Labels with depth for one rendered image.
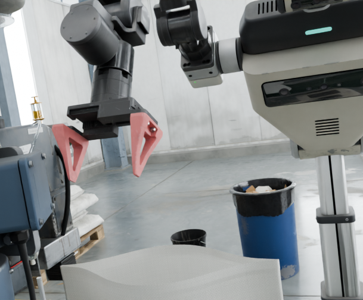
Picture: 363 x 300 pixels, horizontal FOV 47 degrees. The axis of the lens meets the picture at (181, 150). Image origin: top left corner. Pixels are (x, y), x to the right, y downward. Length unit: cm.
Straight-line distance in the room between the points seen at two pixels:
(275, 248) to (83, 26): 263
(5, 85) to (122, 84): 614
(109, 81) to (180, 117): 859
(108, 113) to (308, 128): 73
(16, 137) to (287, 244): 241
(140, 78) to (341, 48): 849
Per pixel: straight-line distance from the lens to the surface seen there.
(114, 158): 963
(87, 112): 59
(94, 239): 460
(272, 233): 301
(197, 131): 910
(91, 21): 57
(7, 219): 55
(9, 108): 670
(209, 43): 109
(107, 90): 59
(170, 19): 100
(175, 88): 918
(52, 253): 103
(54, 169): 105
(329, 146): 125
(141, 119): 54
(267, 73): 106
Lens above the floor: 135
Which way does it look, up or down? 7 degrees down
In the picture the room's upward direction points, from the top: 8 degrees counter-clockwise
